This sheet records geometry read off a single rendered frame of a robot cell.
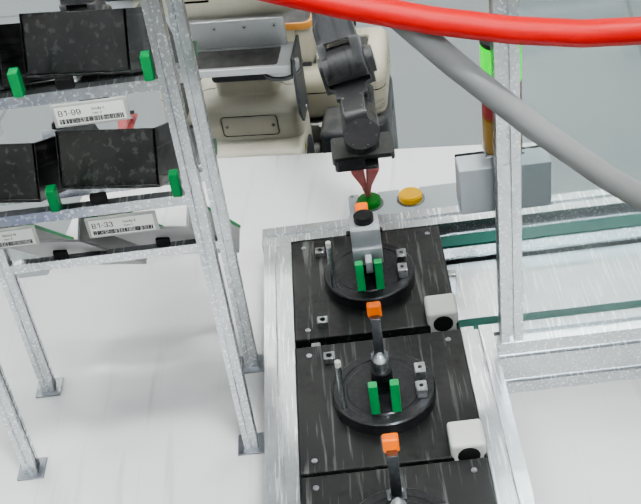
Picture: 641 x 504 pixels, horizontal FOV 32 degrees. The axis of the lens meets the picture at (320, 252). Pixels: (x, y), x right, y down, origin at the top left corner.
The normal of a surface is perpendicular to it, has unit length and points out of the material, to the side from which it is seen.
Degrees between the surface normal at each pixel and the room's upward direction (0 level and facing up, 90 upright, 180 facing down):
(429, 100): 0
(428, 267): 0
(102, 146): 65
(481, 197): 90
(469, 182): 90
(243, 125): 98
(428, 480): 0
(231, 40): 90
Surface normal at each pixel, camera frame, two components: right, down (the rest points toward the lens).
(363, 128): 0.05, 0.60
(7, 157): -0.17, 0.23
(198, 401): -0.12, -0.79
